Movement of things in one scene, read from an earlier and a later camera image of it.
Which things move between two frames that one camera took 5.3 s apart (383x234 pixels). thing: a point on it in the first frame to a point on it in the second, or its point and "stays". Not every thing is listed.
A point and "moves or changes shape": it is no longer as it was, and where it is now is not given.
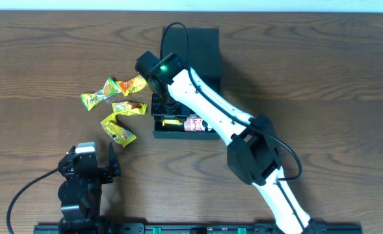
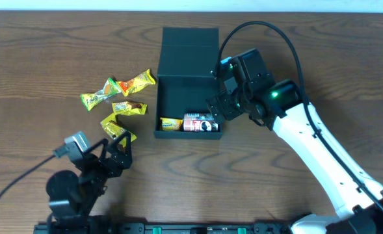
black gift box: [199, 49] stays
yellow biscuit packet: [171, 121] moves or changes shape
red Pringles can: [194, 124] stays
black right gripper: [166, 108] to [224, 106]
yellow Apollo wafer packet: [116, 132] stays
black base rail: [264, 228] stays
